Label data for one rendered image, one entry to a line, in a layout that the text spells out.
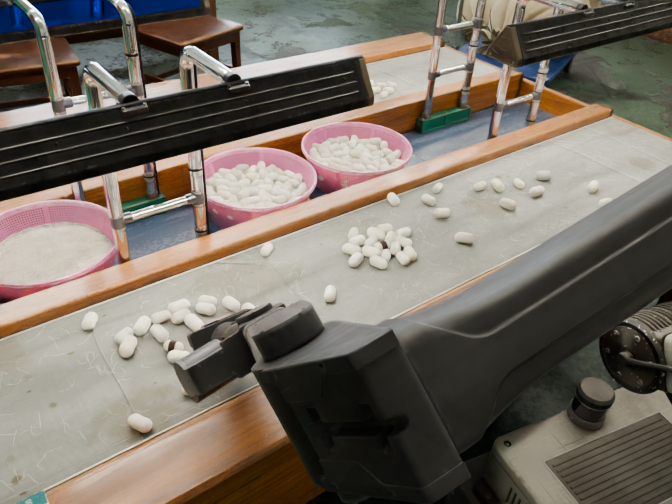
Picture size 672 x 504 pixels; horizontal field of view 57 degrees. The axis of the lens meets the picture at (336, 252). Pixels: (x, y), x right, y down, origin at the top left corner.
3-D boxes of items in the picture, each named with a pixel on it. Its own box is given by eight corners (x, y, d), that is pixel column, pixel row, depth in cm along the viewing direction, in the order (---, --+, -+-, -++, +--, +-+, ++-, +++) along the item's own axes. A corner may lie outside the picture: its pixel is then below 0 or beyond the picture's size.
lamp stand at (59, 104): (168, 211, 138) (141, 3, 111) (77, 239, 128) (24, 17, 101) (134, 175, 150) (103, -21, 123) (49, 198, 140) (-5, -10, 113)
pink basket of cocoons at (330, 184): (430, 189, 152) (435, 154, 147) (343, 220, 139) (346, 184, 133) (362, 146, 169) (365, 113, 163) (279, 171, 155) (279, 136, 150)
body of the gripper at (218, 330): (184, 334, 85) (201, 333, 79) (249, 307, 91) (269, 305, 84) (201, 378, 86) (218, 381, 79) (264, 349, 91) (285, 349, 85)
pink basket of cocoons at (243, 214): (337, 206, 144) (340, 170, 138) (268, 262, 125) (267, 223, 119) (247, 171, 154) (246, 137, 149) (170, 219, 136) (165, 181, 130)
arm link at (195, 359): (309, 363, 73) (275, 299, 72) (228, 419, 67) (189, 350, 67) (272, 367, 83) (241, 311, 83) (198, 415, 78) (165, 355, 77)
